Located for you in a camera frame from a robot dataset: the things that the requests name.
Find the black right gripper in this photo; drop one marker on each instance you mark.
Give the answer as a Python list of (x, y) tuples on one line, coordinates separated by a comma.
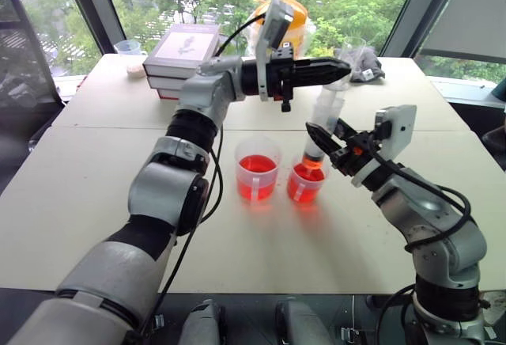
[(352, 157)]

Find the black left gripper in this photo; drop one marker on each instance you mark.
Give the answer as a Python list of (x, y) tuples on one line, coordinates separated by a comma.
[(280, 76)]

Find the clear plastic syringe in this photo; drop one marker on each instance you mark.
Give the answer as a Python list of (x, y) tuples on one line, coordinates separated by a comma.
[(328, 111)]

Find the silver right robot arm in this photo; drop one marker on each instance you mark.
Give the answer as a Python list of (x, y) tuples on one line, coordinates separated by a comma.
[(454, 242)]

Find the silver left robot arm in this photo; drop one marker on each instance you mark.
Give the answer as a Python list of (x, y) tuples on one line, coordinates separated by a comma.
[(158, 190)]

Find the tall clear plastic cup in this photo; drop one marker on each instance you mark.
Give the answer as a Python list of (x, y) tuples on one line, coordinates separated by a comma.
[(352, 46)]

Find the small clear cup red liquid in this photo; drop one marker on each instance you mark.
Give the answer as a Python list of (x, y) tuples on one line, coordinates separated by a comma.
[(301, 191)]

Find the large clear cup red liquid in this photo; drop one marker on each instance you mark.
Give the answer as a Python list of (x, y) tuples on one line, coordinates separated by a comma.
[(257, 180)]

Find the clear empty measuring cup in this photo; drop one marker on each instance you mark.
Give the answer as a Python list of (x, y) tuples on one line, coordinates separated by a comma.
[(128, 47)]

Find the grey cloth pouch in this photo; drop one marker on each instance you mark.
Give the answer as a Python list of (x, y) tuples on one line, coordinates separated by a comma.
[(369, 66)]

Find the thick grey cover book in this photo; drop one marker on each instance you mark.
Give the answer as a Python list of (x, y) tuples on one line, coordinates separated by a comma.
[(182, 46)]

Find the dark hardcover book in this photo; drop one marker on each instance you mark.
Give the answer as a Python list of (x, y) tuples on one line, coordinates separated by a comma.
[(166, 82), (170, 93)]

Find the grey roller blind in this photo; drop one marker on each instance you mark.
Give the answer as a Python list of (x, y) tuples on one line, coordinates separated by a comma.
[(470, 12)]

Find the teal object at window sill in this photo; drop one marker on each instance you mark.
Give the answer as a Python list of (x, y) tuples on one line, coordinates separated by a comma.
[(500, 92)]

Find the small white crumpled wad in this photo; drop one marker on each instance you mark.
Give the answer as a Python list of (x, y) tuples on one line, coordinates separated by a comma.
[(135, 70)]

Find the dark rounded grey shape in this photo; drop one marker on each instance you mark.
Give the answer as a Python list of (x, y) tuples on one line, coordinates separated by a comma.
[(201, 323), (302, 325)]

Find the black mesh chair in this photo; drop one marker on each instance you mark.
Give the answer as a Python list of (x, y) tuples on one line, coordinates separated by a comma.
[(23, 64)]

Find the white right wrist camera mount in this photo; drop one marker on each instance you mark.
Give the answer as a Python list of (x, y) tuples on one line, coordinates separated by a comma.
[(400, 131)]

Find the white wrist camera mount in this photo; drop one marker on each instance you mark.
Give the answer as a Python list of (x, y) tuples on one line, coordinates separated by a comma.
[(276, 20), (400, 131)]

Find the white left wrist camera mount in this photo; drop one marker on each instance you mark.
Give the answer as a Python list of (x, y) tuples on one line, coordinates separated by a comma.
[(276, 20)]

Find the dark window frame post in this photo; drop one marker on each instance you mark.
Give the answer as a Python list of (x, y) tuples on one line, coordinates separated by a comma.
[(93, 8), (423, 8)]

